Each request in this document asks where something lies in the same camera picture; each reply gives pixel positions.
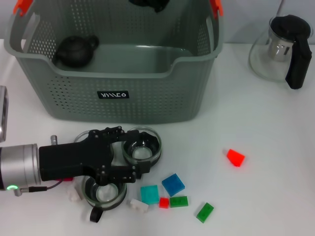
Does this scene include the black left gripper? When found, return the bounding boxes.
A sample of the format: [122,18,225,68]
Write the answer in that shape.
[38,125,151,186]

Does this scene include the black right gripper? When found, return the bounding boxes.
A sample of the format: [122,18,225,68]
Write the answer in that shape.
[129,0,170,13]

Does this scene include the grey perforated plastic storage bin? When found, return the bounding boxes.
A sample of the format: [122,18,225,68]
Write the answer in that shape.
[3,0,225,124]

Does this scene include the cyan square toy brick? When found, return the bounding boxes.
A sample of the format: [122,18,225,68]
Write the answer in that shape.
[140,184,160,205]

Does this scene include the white toy brick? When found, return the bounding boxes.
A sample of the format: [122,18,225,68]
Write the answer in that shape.
[126,198,150,213]
[66,183,84,203]

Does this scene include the blue square toy brick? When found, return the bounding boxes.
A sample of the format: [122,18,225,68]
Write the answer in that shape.
[161,173,186,197]

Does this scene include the green two-stud toy brick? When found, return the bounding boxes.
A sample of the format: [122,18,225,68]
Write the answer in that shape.
[169,196,189,208]
[196,203,215,224]

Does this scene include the dark clay teapot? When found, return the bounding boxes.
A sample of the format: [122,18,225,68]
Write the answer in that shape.
[53,34,100,68]

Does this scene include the red sloped toy brick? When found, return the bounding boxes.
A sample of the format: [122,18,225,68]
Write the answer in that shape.
[223,148,246,168]

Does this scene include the orange bin handle clip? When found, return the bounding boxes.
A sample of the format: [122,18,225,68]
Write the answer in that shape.
[13,0,34,14]
[210,0,224,19]

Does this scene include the left gripper cable with plug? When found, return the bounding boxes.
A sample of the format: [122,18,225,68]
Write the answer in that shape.
[13,177,74,197]

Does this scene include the glass pitcher with black handle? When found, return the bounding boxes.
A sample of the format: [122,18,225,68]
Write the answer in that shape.
[248,14,313,90]

